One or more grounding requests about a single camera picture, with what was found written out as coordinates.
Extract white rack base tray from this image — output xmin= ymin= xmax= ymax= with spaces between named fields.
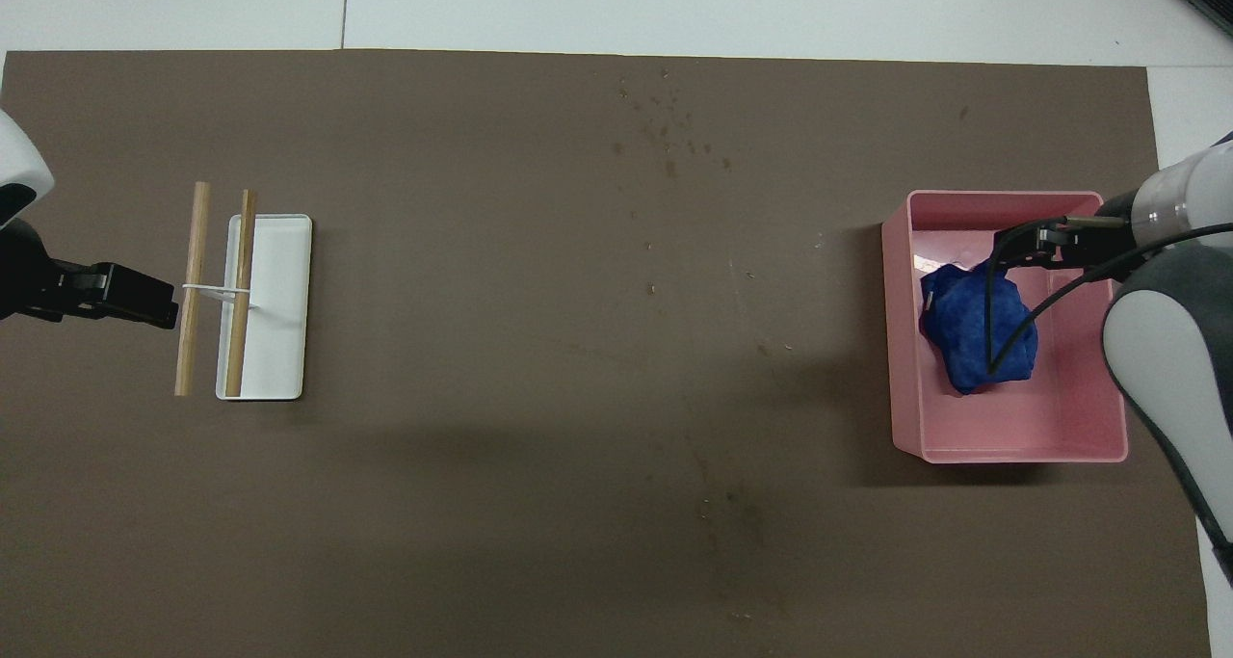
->
xmin=216 ymin=214 xmax=313 ymax=402

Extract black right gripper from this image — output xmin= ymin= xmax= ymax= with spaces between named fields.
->
xmin=1021 ymin=215 xmax=1149 ymax=274

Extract pink plastic bin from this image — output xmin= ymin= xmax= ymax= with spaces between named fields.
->
xmin=881 ymin=190 xmax=1129 ymax=464

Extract light wooden rod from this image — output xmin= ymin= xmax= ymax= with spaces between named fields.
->
xmin=174 ymin=181 xmax=211 ymax=397

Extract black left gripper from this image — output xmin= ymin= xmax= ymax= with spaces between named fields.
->
xmin=0 ymin=219 xmax=180 ymax=330

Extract brown table mat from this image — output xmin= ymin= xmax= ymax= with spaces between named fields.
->
xmin=0 ymin=49 xmax=1212 ymax=658

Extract darker wooden rod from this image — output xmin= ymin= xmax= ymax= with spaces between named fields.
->
xmin=224 ymin=190 xmax=259 ymax=398

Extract blue towel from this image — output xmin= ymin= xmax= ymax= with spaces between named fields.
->
xmin=918 ymin=262 xmax=1040 ymax=397

